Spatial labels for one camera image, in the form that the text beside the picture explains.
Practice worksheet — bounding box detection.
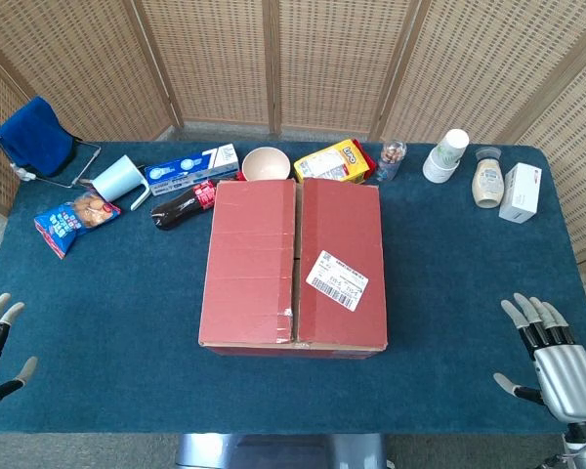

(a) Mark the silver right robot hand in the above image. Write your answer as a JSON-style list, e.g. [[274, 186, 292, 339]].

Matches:
[[492, 291, 586, 422]]

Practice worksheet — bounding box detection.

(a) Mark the red cardboard shipping box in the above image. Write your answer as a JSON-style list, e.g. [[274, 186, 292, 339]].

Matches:
[[197, 177, 389, 361]]

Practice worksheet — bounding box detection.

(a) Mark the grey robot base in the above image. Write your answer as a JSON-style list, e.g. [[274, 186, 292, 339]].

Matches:
[[174, 432, 388, 469]]

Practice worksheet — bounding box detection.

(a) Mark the dark blue cloth-covered table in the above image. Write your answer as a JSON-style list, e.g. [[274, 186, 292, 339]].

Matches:
[[0, 140, 586, 436]]

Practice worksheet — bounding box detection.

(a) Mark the white carton box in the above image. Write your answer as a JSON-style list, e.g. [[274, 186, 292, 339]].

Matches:
[[498, 162, 543, 226]]

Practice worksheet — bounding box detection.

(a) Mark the blue white toothpaste box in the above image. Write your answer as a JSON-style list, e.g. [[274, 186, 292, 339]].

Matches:
[[144, 143, 240, 189]]

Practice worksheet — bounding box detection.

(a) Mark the blue cookie snack bag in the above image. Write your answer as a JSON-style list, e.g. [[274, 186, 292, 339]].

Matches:
[[33, 191, 122, 260]]

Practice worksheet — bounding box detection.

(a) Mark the mayonnaise squeeze bottle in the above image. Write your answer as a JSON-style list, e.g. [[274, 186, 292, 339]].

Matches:
[[471, 147, 506, 210]]

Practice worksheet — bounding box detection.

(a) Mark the light blue plastic mug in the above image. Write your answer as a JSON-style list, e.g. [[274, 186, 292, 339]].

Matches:
[[80, 154, 151, 212]]

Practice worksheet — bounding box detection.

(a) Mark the blue towel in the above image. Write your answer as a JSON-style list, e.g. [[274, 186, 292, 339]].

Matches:
[[0, 96, 77, 178]]

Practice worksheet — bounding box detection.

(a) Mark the stack of white paper cups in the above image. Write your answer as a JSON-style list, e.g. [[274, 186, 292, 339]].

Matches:
[[422, 146, 461, 185]]

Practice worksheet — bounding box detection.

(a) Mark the cola bottle red label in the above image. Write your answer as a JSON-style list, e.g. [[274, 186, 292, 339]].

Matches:
[[149, 179, 219, 231]]

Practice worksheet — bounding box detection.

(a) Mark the small clear snack bottle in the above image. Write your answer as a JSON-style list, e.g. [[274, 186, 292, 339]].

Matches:
[[375, 140, 407, 183]]

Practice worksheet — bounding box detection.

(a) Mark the yellow cracker package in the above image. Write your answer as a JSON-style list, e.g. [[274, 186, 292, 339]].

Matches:
[[293, 138, 378, 186]]

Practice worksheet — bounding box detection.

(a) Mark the cream bowl red outside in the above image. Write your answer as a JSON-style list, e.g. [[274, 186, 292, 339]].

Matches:
[[241, 147, 292, 183]]

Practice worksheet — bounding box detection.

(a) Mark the wicker folding screen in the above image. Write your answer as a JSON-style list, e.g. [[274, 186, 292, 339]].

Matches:
[[0, 0, 586, 353]]

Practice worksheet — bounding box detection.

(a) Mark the metal wire rack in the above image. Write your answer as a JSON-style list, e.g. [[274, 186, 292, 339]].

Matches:
[[0, 136, 103, 190]]

